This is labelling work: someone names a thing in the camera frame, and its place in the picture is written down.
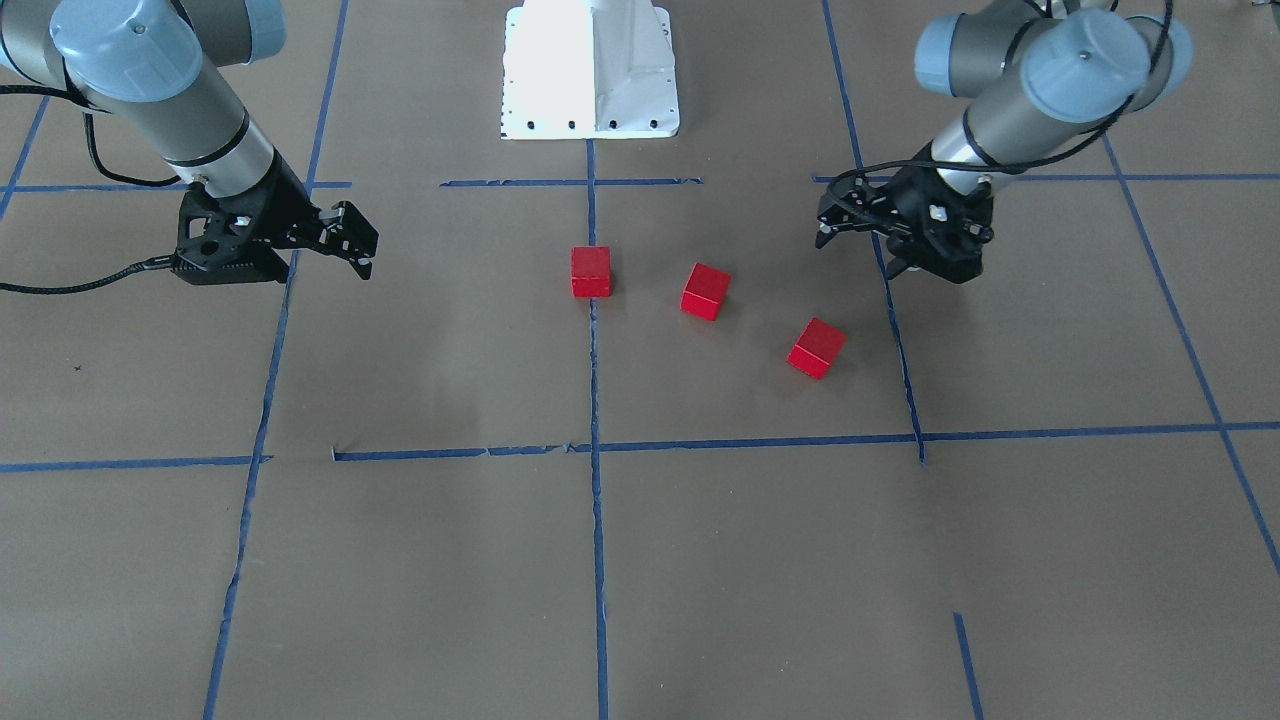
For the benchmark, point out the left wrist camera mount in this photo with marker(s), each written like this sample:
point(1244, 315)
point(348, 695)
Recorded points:
point(851, 203)

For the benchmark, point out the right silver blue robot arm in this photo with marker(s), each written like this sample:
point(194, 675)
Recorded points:
point(157, 64)

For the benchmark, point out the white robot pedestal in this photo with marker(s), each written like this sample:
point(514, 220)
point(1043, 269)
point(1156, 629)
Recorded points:
point(581, 70)

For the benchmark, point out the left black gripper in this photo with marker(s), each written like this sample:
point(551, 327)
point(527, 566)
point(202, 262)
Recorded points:
point(908, 201)

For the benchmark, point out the red block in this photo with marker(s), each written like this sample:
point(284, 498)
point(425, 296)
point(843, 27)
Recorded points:
point(591, 272)
point(816, 349)
point(705, 291)

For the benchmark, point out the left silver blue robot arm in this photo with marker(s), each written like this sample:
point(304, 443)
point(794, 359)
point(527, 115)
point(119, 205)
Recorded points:
point(1033, 84)

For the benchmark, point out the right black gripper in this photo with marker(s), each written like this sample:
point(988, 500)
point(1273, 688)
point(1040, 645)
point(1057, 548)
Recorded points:
point(284, 201)

